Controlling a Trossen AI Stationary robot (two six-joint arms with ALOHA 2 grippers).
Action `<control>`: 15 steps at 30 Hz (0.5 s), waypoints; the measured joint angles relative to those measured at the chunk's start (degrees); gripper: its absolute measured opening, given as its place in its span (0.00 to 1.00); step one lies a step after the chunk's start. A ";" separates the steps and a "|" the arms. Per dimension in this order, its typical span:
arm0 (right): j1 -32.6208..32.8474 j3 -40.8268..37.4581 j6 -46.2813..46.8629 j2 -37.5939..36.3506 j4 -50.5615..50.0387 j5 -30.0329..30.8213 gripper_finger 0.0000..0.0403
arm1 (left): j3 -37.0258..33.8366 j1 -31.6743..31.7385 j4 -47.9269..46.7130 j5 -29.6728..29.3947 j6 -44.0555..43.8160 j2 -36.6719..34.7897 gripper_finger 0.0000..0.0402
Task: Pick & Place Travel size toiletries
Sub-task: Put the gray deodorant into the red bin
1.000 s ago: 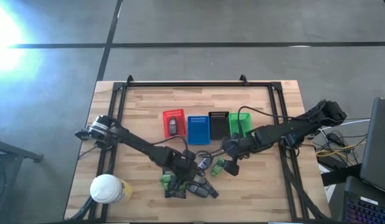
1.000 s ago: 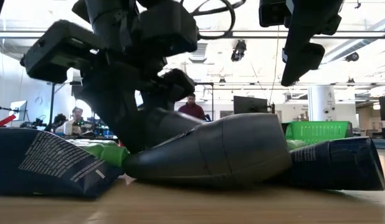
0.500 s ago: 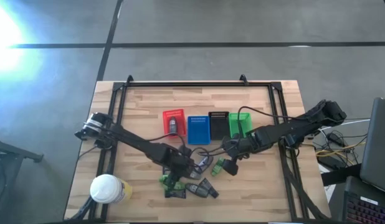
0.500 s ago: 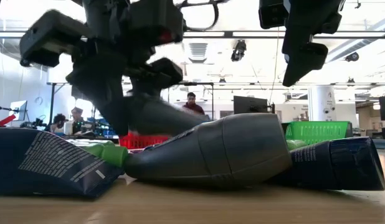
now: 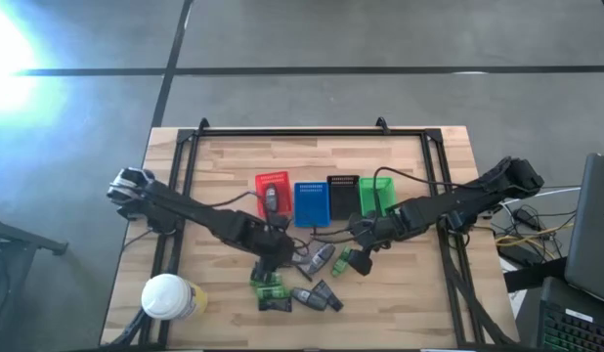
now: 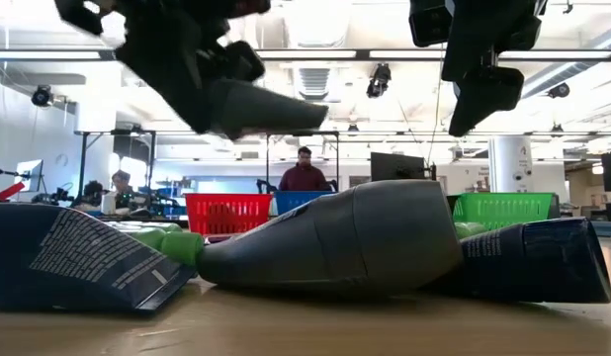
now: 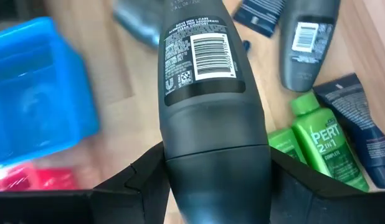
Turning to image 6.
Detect green plastic basket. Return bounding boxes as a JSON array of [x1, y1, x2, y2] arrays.
[[451, 191, 556, 231]]

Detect black background rig frame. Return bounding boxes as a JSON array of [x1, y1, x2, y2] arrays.
[[73, 129, 340, 200]]

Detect blue plastic basket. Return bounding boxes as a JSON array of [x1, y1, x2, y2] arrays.
[[274, 190, 337, 217]]

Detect white round pillar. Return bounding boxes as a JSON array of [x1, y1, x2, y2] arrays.
[[487, 135, 535, 194]]

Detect green packets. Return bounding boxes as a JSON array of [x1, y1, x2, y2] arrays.
[[159, 230, 206, 268]]

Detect grey toiletry bottle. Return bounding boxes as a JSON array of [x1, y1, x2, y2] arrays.
[[210, 78, 330, 141]]

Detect pile of grey pouches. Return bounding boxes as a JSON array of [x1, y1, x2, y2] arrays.
[[196, 178, 464, 295]]

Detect red flat object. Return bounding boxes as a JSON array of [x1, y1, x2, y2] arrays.
[[0, 181, 27, 202]]

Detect small green packet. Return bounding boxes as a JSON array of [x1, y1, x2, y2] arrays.
[[453, 221, 489, 241]]

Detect person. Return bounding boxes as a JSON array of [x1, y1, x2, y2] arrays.
[[110, 169, 139, 212], [278, 145, 334, 193], [71, 180, 107, 209]]

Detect white-framed computer monitor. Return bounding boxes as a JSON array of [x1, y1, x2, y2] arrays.
[[15, 158, 45, 194]]

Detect red plastic basket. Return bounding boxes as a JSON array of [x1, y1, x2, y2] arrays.
[[185, 192, 275, 237]]

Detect black toiletry tube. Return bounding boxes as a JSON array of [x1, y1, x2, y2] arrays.
[[423, 217, 611, 305]]

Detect dark blue bag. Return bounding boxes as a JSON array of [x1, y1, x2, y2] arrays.
[[0, 201, 198, 314]]

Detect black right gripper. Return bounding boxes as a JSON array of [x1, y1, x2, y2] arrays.
[[408, 0, 549, 138]]

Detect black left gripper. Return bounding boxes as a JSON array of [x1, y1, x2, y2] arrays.
[[52, 0, 272, 134]]

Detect black metal rig frame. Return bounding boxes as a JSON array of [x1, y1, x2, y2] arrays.
[[0, 47, 611, 63]]

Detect black ceiling camera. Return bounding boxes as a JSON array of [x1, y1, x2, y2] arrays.
[[547, 81, 571, 100], [366, 62, 393, 99], [31, 85, 55, 108]]

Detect ceiling air vent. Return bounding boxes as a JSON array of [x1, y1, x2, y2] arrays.
[[298, 67, 332, 101]]

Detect small green bottle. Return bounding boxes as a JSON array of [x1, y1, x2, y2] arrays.
[[105, 221, 184, 251]]

